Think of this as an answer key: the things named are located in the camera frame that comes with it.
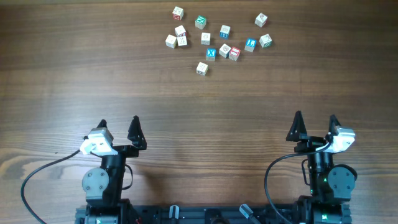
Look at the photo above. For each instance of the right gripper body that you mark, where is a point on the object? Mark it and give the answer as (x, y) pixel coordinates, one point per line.
(311, 145)

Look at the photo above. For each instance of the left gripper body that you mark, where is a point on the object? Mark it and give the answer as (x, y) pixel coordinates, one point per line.
(127, 152)

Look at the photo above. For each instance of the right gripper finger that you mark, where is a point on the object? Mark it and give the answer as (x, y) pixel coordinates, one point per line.
(298, 130)
(334, 124)

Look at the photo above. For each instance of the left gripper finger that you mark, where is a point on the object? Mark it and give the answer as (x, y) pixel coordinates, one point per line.
(135, 134)
(102, 124)

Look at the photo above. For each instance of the wooden base block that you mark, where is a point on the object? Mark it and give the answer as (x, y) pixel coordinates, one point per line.
(202, 68)

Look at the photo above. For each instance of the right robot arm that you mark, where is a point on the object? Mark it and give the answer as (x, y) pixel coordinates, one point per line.
(331, 185)

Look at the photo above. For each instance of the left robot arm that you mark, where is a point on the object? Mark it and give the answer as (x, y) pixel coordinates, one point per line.
(103, 186)

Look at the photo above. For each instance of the green-sided block right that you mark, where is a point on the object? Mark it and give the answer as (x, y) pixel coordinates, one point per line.
(265, 41)

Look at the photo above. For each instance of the plain wooden block far left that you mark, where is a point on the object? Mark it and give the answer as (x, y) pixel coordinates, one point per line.
(171, 41)

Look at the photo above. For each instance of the blue L block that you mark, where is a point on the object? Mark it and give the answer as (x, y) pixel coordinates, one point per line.
(250, 45)

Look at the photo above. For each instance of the red I block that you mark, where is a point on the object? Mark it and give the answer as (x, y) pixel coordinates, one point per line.
(234, 53)

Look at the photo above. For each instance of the wooden picture block centre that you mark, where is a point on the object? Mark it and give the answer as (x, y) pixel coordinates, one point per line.
(224, 50)

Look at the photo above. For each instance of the wooden picture block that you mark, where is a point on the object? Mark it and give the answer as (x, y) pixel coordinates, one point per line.
(261, 20)
(224, 50)

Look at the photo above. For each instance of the red-edged block left cluster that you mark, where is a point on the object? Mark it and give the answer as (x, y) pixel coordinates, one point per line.
(180, 31)

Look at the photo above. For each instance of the wooden picture block top right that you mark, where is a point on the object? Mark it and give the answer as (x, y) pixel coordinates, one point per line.
(261, 20)

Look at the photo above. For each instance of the blue H block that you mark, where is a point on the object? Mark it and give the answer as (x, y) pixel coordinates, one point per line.
(224, 31)

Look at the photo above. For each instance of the red-sided block top left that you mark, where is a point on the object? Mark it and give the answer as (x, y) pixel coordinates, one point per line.
(178, 13)

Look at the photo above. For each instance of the green N block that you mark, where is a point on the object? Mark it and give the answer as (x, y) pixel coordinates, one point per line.
(200, 22)

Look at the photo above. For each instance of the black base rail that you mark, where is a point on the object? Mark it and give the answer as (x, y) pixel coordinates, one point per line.
(179, 215)

